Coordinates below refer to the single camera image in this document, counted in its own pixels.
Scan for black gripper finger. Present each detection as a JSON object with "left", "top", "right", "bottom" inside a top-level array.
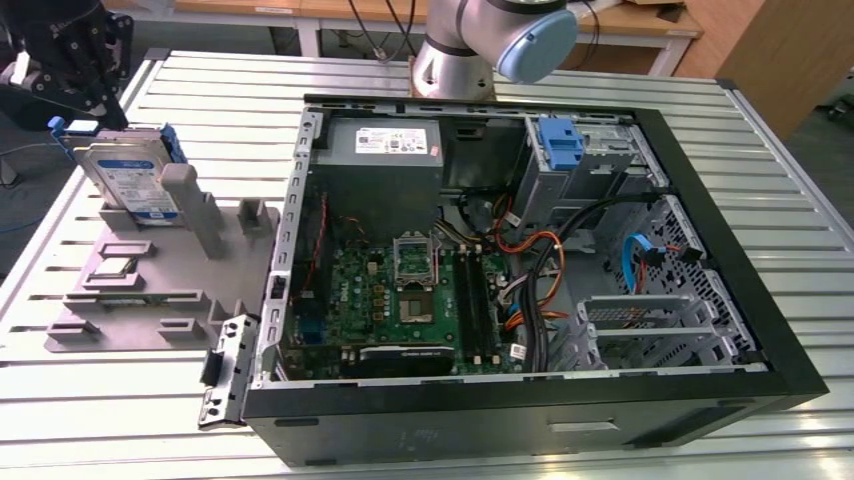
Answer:
[
  {"left": 65, "top": 54, "right": 130, "bottom": 130},
  {"left": 26, "top": 68, "right": 109, "bottom": 115}
]

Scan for hard disk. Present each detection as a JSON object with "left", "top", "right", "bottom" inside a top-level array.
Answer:
[{"left": 46, "top": 115, "right": 186, "bottom": 229}]

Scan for blue data wire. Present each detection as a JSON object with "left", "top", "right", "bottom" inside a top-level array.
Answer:
[{"left": 621, "top": 232, "right": 653, "bottom": 295}]

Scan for orange power wire black plug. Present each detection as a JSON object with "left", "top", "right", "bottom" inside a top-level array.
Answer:
[{"left": 636, "top": 241, "right": 707, "bottom": 294}]

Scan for silver disk bay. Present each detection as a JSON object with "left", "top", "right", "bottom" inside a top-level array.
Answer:
[{"left": 573, "top": 293, "right": 759, "bottom": 372}]

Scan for black chair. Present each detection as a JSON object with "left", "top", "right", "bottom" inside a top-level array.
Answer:
[{"left": 0, "top": 82, "right": 65, "bottom": 132}]

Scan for white desk wooden top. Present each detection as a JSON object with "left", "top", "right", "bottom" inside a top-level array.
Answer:
[{"left": 132, "top": 0, "right": 428, "bottom": 59}]

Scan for silver CPU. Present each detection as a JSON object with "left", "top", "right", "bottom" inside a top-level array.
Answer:
[{"left": 89, "top": 257, "right": 140, "bottom": 279}]

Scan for grey parts rack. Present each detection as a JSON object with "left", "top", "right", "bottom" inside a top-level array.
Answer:
[{"left": 42, "top": 164, "right": 282, "bottom": 354}]

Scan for green RAM stick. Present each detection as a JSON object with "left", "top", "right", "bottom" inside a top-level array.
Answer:
[{"left": 97, "top": 292, "right": 201, "bottom": 305}]

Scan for grey power supply unit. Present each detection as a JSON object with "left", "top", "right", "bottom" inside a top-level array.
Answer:
[{"left": 310, "top": 117, "right": 445, "bottom": 236}]

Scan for metal socket cover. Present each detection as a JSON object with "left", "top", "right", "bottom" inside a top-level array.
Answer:
[{"left": 392, "top": 232, "right": 440, "bottom": 291}]

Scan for green motherboard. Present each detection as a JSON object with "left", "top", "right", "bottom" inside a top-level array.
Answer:
[{"left": 278, "top": 229, "right": 529, "bottom": 380}]

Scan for CPU socket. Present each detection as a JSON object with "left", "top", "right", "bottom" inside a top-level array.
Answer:
[{"left": 397, "top": 287, "right": 439, "bottom": 326}]

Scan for black RAM slot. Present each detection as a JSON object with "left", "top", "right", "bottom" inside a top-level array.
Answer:
[
  {"left": 460, "top": 245, "right": 484, "bottom": 366},
  {"left": 469, "top": 245, "right": 495, "bottom": 366},
  {"left": 475, "top": 245, "right": 503, "bottom": 366},
  {"left": 453, "top": 245, "right": 476, "bottom": 366}
]

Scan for black graphics card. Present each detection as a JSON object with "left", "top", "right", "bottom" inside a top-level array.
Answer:
[{"left": 338, "top": 342, "right": 459, "bottom": 379}]

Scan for blue drive latch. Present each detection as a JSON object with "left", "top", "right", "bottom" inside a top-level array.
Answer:
[{"left": 536, "top": 117, "right": 585, "bottom": 171}]

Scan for silver drive cage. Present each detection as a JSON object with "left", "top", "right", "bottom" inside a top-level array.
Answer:
[{"left": 519, "top": 117, "right": 668, "bottom": 236}]

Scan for wooden desk white legs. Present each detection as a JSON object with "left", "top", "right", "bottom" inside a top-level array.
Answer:
[{"left": 572, "top": 0, "right": 705, "bottom": 76}]

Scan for black PC case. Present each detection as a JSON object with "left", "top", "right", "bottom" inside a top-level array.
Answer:
[{"left": 238, "top": 92, "right": 831, "bottom": 469}]

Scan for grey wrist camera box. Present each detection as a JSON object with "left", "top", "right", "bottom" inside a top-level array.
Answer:
[{"left": 0, "top": 52, "right": 32, "bottom": 90}]

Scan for silver expansion slot bracket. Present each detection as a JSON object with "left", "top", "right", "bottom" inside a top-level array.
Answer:
[{"left": 197, "top": 312, "right": 261, "bottom": 432}]

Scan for yellow black wire bundle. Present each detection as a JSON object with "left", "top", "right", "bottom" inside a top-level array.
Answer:
[{"left": 432, "top": 217, "right": 485, "bottom": 246}]

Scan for orange red wire bundle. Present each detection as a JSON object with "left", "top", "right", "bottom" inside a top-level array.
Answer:
[{"left": 492, "top": 192, "right": 569, "bottom": 334}]

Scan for black cable bundle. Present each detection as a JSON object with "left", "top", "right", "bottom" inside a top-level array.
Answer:
[{"left": 517, "top": 191, "right": 672, "bottom": 374}]

